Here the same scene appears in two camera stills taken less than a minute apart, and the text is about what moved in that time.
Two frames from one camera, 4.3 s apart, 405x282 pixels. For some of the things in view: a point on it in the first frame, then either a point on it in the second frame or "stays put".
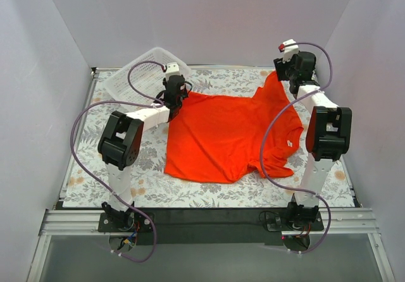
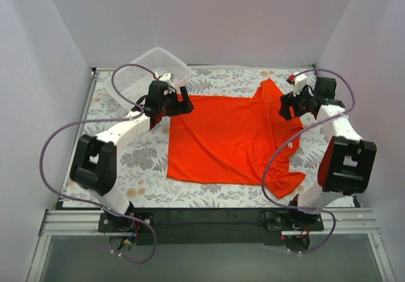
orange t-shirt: [219, 139] stays put
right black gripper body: [281, 69] → [292, 103]
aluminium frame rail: [76, 223] stays put
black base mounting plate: [209, 227] stays put
